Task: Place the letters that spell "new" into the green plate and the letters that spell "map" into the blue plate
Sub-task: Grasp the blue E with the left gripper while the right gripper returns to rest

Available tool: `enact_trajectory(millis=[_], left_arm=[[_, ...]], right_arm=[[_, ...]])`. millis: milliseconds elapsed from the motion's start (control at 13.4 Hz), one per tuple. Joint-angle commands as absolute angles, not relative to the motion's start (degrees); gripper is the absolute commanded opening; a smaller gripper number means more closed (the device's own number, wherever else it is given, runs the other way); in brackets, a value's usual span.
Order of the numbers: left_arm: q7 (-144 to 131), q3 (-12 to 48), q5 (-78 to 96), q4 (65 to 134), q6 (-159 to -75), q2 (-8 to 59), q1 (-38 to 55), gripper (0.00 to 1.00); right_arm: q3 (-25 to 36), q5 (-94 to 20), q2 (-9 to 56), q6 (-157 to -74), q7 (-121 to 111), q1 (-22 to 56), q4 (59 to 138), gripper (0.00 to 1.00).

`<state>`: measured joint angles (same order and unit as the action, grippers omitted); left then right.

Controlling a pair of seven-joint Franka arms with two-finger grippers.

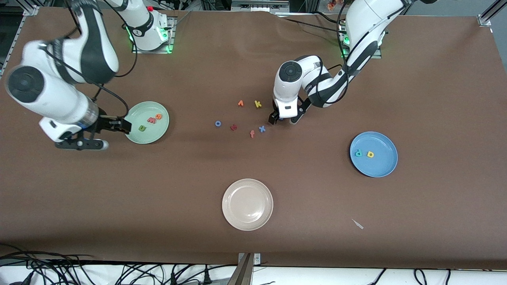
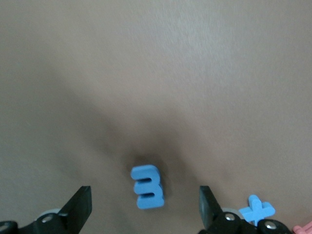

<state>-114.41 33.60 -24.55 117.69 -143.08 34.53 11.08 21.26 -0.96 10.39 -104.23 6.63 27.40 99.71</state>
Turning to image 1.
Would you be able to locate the aluminium profile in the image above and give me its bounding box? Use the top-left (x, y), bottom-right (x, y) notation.
top-left (22, 0), bottom-right (54, 16)
top-left (477, 0), bottom-right (507, 27)

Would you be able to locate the brown table mat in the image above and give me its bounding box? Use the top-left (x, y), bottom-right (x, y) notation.
top-left (0, 7), bottom-right (507, 270)

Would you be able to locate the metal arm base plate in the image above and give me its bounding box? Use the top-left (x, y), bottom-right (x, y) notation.
top-left (340, 22), bottom-right (383, 59)
top-left (132, 17), bottom-right (175, 54)

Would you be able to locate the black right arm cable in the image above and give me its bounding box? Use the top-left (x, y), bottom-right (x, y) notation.
top-left (42, 0), bottom-right (139, 119)

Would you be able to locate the grey metal frame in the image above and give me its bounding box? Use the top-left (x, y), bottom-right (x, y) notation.
top-left (231, 0), bottom-right (290, 12)

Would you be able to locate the beige plate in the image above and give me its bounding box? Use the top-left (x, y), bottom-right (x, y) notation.
top-left (222, 179), bottom-right (274, 232)

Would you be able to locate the blue plate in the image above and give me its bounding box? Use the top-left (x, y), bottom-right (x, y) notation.
top-left (350, 131), bottom-right (398, 178)

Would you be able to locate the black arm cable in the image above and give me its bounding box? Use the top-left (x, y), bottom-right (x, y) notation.
top-left (324, 0), bottom-right (412, 76)
top-left (42, 0), bottom-right (139, 119)

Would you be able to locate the metal clamp bracket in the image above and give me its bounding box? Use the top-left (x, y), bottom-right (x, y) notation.
top-left (228, 253), bottom-right (262, 285)

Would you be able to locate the aluminium edge rail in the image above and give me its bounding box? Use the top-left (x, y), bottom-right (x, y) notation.
top-left (0, 16), bottom-right (25, 78)

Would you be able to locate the pale green plate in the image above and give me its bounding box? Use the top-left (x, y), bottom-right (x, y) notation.
top-left (124, 101), bottom-right (170, 144)

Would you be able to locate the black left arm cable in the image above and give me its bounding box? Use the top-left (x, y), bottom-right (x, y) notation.
top-left (324, 0), bottom-right (412, 76)

